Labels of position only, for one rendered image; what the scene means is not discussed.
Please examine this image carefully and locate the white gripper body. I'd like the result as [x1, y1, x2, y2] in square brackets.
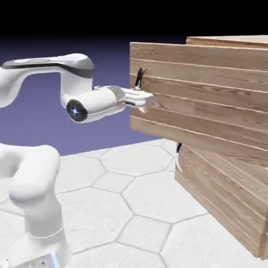
[122, 87, 155, 109]

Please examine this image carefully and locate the dark curved metal handle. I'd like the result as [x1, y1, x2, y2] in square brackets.
[175, 142, 183, 172]
[134, 66, 147, 91]

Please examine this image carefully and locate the light wood cabinet door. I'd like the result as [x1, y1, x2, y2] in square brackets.
[129, 41, 268, 169]

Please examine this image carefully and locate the light wood cabinet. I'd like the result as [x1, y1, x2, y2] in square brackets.
[174, 35, 268, 262]

